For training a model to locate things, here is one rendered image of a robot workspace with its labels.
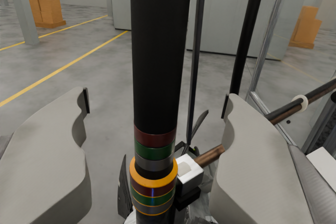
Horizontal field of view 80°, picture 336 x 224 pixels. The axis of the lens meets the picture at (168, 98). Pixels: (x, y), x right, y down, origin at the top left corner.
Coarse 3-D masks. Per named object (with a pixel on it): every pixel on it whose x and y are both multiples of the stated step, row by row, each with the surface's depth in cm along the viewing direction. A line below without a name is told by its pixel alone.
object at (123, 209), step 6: (120, 168) 77; (120, 174) 75; (120, 180) 73; (126, 180) 64; (120, 186) 73; (126, 186) 63; (120, 192) 72; (126, 192) 63; (120, 198) 73; (126, 198) 62; (120, 204) 73; (126, 204) 63; (132, 204) 57; (120, 210) 74; (126, 210) 66; (132, 210) 57; (126, 216) 68
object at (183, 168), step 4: (180, 164) 22; (184, 164) 21; (188, 164) 22; (180, 168) 21; (184, 168) 21; (188, 168) 21; (180, 172) 21; (184, 172) 21; (180, 176) 20; (176, 180) 21
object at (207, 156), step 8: (328, 88) 41; (312, 96) 38; (320, 96) 39; (288, 112) 33; (272, 120) 30; (280, 120) 31; (208, 152) 24; (216, 152) 24; (200, 160) 23; (208, 160) 23
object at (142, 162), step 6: (138, 156) 16; (168, 156) 16; (138, 162) 16; (144, 162) 16; (150, 162) 16; (156, 162) 16; (162, 162) 16; (168, 162) 16; (144, 168) 16; (150, 168) 16; (156, 168) 16; (162, 168) 16
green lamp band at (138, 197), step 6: (174, 186) 18; (132, 192) 18; (168, 192) 17; (138, 198) 18; (144, 198) 17; (150, 198) 17; (156, 198) 17; (162, 198) 17; (168, 198) 18; (144, 204) 18; (150, 204) 17; (156, 204) 18
